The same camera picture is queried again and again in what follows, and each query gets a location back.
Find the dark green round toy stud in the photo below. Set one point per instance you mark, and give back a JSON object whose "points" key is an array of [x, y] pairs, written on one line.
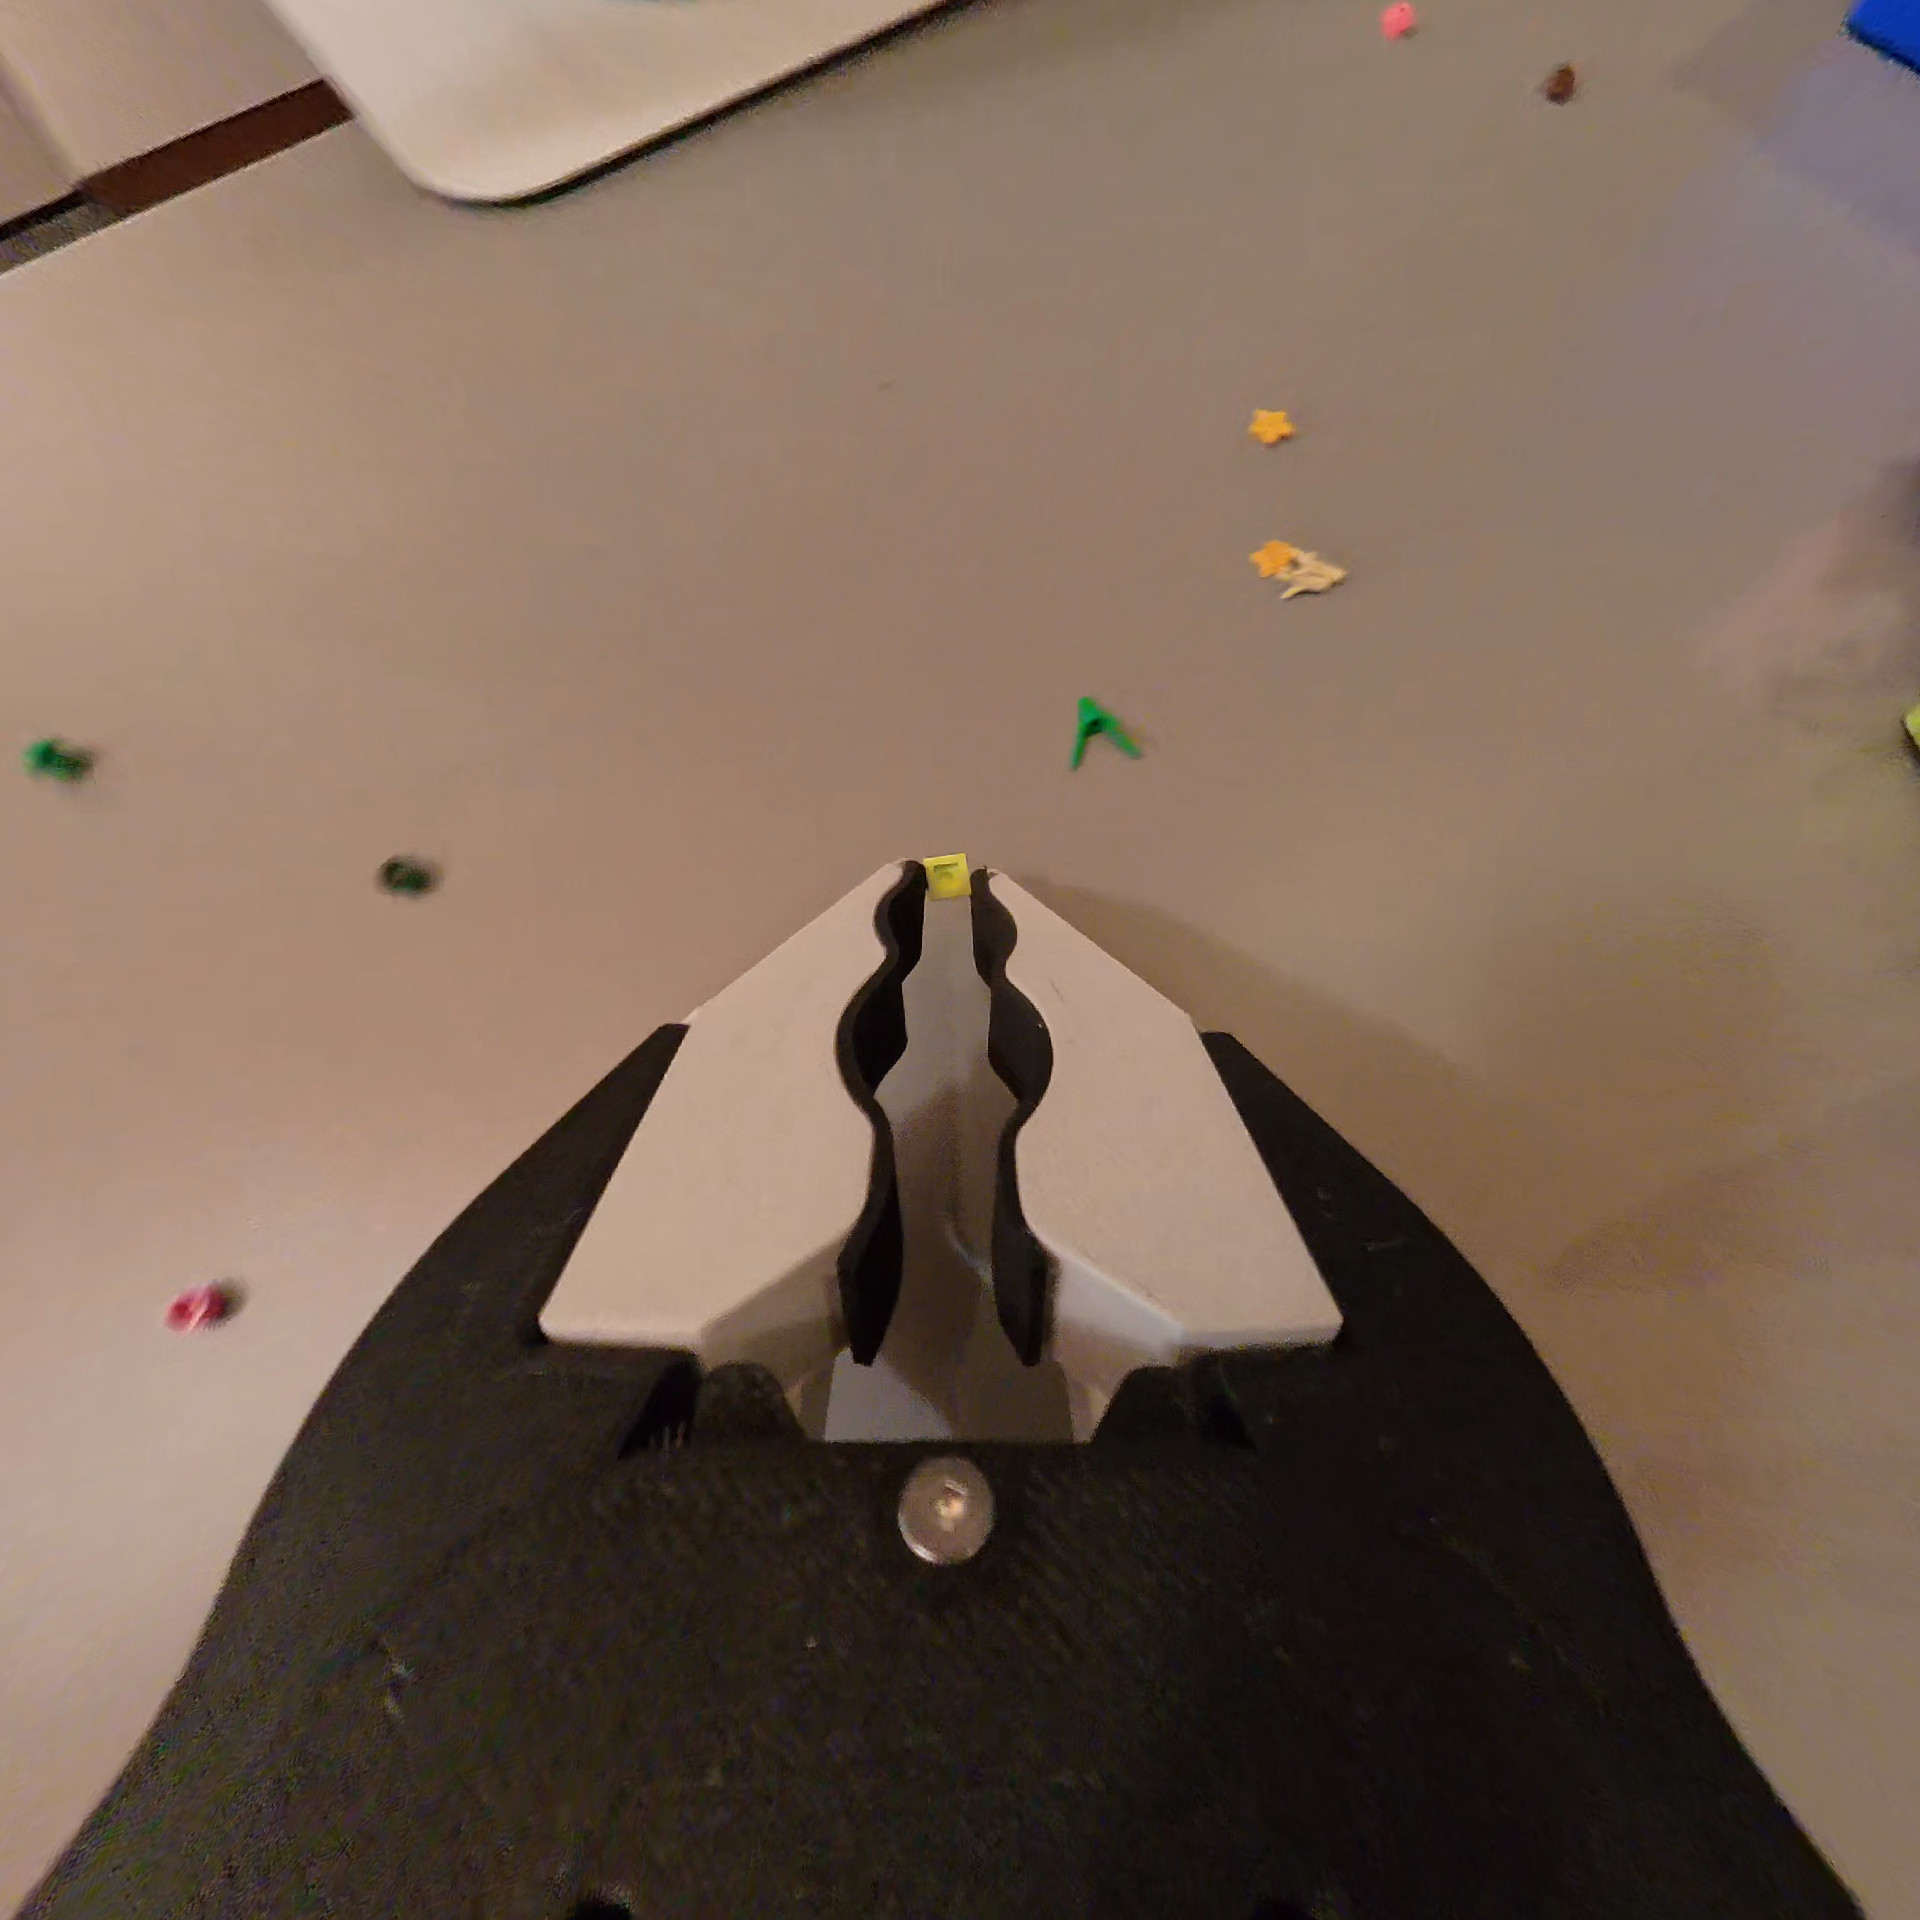
{"points": [[407, 872]]}

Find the orange flower toy piece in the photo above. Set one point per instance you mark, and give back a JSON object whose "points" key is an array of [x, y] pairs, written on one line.
{"points": [[1272, 559]]}

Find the beige branch toy piece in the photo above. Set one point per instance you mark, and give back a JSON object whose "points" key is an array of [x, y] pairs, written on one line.
{"points": [[1315, 575]]}

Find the blue flat object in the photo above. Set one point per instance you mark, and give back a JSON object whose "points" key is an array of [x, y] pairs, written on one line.
{"points": [[1890, 32]]}

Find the small green toy piece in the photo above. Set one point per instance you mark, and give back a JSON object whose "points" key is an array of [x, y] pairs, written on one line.
{"points": [[54, 761]]}

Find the yellow star toy piece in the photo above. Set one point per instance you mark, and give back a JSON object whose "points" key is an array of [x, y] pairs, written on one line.
{"points": [[1272, 426]]}

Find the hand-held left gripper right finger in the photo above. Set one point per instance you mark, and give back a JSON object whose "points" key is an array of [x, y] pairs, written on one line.
{"points": [[1170, 1185]]}

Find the lime square toy tile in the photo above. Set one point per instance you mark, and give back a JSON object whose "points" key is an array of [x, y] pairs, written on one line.
{"points": [[946, 877]]}

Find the magenta round toy stud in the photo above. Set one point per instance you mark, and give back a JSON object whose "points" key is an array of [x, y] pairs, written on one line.
{"points": [[195, 1308]]}

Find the green stem toy piece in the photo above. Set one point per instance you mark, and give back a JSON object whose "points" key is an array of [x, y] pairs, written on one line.
{"points": [[1099, 732]]}

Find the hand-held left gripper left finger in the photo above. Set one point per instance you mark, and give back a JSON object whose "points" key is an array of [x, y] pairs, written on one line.
{"points": [[735, 1172]]}

